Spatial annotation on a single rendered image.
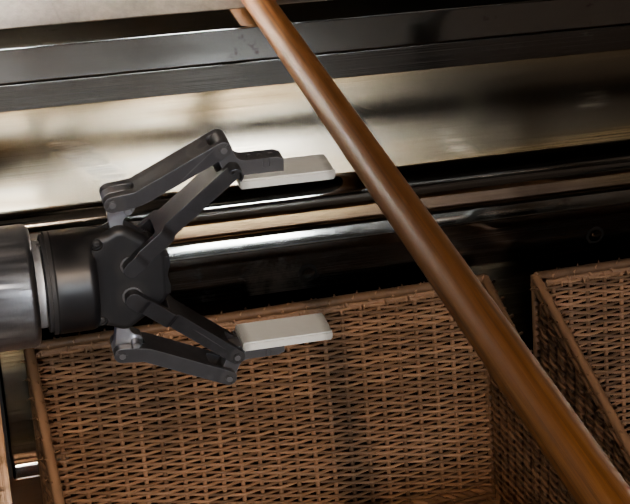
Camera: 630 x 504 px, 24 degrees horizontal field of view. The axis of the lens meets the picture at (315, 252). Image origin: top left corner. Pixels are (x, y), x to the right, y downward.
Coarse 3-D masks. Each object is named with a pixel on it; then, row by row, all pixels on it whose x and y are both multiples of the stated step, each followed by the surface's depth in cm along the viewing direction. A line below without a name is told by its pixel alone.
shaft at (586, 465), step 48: (288, 48) 140; (336, 96) 129; (384, 192) 114; (432, 240) 106; (480, 288) 100; (480, 336) 96; (528, 384) 90; (576, 432) 86; (576, 480) 83; (624, 480) 82
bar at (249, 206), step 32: (448, 160) 126; (480, 160) 126; (512, 160) 126; (544, 160) 126; (576, 160) 127; (608, 160) 128; (224, 192) 120; (256, 192) 121; (288, 192) 121; (320, 192) 122; (352, 192) 122; (416, 192) 124; (448, 192) 125; (0, 224) 116; (32, 224) 116; (64, 224) 117; (96, 224) 118; (192, 224) 120
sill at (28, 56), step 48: (336, 0) 160; (384, 0) 160; (432, 0) 160; (480, 0) 160; (528, 0) 161; (576, 0) 162; (624, 0) 163; (0, 48) 148; (48, 48) 149; (96, 48) 150; (144, 48) 151; (192, 48) 153; (240, 48) 154; (336, 48) 157
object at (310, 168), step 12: (300, 156) 106; (312, 156) 106; (324, 156) 106; (288, 168) 105; (300, 168) 105; (312, 168) 105; (324, 168) 105; (252, 180) 103; (264, 180) 103; (276, 180) 104; (288, 180) 104; (300, 180) 104; (312, 180) 104
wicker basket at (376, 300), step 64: (256, 320) 166; (384, 320) 170; (64, 384) 162; (128, 384) 164; (256, 384) 168; (320, 384) 170; (384, 384) 172; (448, 384) 175; (64, 448) 163; (128, 448) 166; (192, 448) 168; (320, 448) 172; (384, 448) 175; (448, 448) 177; (512, 448) 171
